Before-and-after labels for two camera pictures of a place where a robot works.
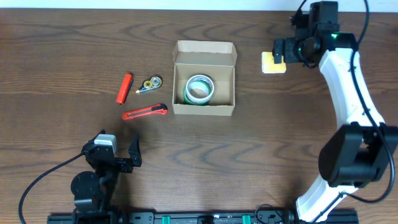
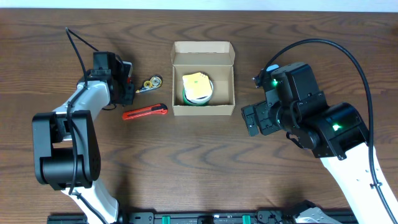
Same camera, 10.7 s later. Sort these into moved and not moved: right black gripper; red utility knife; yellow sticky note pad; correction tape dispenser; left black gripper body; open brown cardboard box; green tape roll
Moved: right black gripper; left black gripper body; yellow sticky note pad
Not moved: open brown cardboard box; green tape roll; correction tape dispenser; red utility knife
